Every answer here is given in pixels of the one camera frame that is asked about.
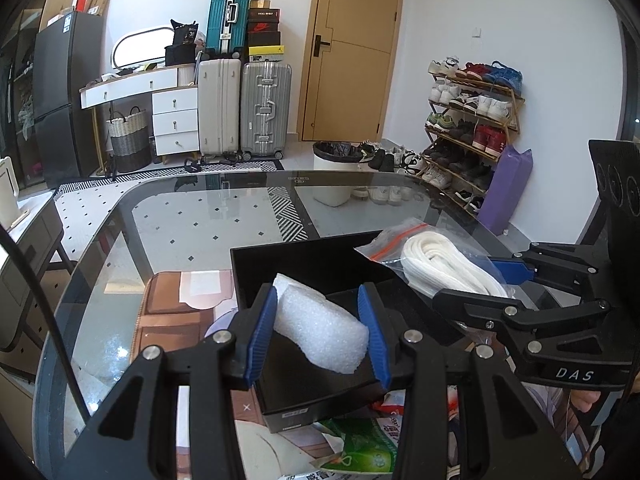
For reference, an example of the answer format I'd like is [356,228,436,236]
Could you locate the thin black cable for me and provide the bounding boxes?
[0,225,90,418]

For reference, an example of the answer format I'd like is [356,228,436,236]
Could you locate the grey side cabinet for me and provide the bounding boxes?
[0,190,76,356]

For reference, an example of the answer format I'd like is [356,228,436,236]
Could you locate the wooden door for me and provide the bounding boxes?
[296,0,405,143]

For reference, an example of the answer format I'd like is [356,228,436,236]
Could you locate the person's right hand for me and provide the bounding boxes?
[570,389,603,426]

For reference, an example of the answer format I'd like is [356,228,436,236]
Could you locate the white foam piece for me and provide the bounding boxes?
[272,273,371,376]

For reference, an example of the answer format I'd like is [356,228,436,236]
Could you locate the purple bag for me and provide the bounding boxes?
[476,145,534,236]

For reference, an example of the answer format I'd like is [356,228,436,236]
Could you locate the printed table mat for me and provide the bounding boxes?
[132,269,566,480]

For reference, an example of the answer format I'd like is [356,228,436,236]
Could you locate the oval mirror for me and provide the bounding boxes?
[111,26,173,73]

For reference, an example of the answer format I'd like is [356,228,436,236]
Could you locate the black white patterned rug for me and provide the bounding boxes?
[52,157,313,243]

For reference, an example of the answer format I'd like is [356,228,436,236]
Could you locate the black cardboard box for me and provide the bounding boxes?
[230,230,408,434]

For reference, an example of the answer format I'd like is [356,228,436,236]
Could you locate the scattered black white sneakers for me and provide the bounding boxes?
[350,142,428,206]

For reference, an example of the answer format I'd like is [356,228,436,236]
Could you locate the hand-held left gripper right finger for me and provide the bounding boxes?
[357,281,571,480]

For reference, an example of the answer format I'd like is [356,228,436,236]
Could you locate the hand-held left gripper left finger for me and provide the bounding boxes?
[47,282,278,480]

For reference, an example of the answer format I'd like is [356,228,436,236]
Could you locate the wooden shoe rack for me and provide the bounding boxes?
[422,72,526,211]

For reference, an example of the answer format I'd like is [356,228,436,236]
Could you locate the shoe rack with shoes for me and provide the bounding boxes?
[425,55,523,213]

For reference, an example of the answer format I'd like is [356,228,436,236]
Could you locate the white wooden frame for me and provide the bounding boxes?
[0,156,22,228]

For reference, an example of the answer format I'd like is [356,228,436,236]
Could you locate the white trash bin black liner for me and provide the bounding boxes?
[312,141,363,207]

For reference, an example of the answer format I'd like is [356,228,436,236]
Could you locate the white suitcase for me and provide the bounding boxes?
[196,57,242,157]

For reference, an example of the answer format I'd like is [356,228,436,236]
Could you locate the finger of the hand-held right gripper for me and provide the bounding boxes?
[487,241,613,293]
[432,287,611,334]

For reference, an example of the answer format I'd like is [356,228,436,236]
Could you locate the silver suitcase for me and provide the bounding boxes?
[240,61,293,161]

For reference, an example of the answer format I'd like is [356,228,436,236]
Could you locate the black bag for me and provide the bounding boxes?
[164,19,201,67]

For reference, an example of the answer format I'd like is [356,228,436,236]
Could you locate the white dressing table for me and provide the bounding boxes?
[79,63,201,173]

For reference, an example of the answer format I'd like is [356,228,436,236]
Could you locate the black chair back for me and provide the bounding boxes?
[580,139,640,261]

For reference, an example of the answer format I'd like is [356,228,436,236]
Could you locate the woven laundry basket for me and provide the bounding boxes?
[106,106,152,173]

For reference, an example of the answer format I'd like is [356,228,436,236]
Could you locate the black refrigerator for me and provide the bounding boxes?
[32,10,106,188]

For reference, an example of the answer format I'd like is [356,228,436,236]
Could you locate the green medicine packet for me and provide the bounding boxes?
[315,410,401,480]

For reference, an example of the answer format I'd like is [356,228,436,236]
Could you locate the dark glass cabinet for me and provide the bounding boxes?
[0,7,43,196]

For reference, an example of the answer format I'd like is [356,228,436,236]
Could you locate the clear bag of white rope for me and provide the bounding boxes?
[354,217,531,306]

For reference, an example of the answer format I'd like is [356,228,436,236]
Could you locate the teal suitcase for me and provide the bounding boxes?
[206,0,252,58]

